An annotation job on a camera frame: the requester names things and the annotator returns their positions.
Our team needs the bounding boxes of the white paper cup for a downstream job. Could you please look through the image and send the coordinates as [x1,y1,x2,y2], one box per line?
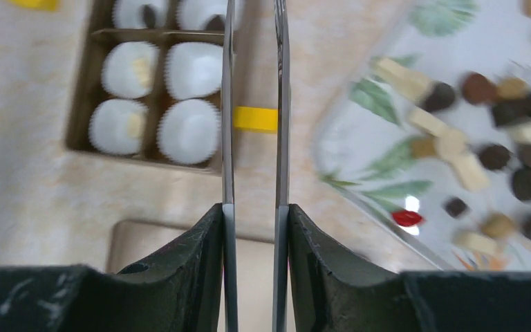
[156,99,221,165]
[176,0,228,30]
[164,41,223,100]
[101,41,160,99]
[88,99,148,156]

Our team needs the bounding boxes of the gold box lid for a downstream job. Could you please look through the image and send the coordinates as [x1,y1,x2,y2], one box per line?
[106,219,274,331]

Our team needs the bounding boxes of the brown chocolate box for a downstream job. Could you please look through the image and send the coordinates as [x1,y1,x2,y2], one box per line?
[64,0,248,176]

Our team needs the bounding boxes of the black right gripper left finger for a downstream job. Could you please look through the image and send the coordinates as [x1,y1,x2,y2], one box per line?
[0,204,223,331]

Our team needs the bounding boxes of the small dark diamond chocolate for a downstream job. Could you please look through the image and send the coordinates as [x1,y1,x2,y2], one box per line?
[443,197,468,219]

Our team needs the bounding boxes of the metal tweezers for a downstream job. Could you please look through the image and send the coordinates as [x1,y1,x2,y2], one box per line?
[221,1,291,331]

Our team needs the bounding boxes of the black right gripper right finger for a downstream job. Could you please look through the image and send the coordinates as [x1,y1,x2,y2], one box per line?
[288,204,531,331]

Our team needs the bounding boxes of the yellow block left side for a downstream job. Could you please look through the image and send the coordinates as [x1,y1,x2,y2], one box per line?
[9,0,59,12]

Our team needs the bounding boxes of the red lips candy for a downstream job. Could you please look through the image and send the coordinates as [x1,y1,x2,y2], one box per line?
[391,210,424,228]

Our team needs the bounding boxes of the floral white serving tray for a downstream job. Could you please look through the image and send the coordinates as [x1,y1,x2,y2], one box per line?
[313,1,531,271]

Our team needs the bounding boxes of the yellow block centre table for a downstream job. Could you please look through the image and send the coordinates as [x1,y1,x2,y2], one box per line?
[233,107,278,133]

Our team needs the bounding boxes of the dark leaf oval chocolate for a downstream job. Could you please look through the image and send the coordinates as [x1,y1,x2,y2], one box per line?
[141,4,156,29]

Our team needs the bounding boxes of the cream heart chocolate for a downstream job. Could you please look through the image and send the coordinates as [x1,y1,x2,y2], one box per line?
[126,113,145,139]

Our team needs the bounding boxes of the white chocolate piece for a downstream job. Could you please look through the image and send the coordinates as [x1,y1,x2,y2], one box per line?
[132,57,153,89]

